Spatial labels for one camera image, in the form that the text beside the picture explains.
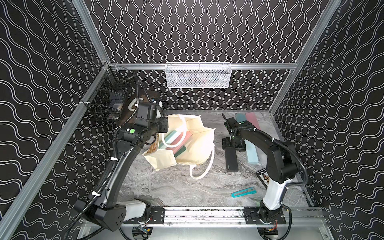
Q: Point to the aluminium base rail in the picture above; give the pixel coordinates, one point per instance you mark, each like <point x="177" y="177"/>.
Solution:
<point x="201" y="217"/>

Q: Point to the teal translucent pencil case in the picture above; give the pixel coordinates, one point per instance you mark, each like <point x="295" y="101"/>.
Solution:
<point x="240" y="117"/>

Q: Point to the white wire mesh basket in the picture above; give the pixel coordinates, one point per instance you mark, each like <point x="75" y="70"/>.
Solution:
<point x="198" y="75"/>

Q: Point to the cream canvas tote bag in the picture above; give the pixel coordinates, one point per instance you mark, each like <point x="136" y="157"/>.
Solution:
<point x="198" y="153"/>

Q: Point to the teal utility knife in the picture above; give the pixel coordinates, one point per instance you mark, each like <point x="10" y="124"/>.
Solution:
<point x="244" y="192"/>

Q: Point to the brown lidded storage box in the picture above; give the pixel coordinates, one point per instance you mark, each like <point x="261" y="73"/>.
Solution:
<point x="127" y="112"/>

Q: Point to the black pencil case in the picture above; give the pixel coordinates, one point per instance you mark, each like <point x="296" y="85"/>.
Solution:
<point x="231" y="160"/>

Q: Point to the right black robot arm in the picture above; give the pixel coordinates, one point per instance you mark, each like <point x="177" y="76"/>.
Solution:
<point x="283" y="166"/>

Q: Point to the black wire basket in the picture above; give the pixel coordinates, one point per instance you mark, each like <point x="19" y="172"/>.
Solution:
<point x="107" y="102"/>

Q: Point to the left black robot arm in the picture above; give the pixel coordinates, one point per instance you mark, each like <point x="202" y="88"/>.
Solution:
<point x="101" y="207"/>

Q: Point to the green pencil case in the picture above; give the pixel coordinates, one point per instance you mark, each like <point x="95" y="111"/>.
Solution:
<point x="173" y="138"/>

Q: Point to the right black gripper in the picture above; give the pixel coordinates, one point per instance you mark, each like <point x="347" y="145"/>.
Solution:
<point x="225" y="144"/>

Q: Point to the black card with brown items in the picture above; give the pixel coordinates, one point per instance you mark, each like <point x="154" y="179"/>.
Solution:
<point x="263" y="177"/>

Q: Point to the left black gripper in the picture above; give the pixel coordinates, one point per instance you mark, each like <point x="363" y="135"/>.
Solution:
<point x="163" y="124"/>

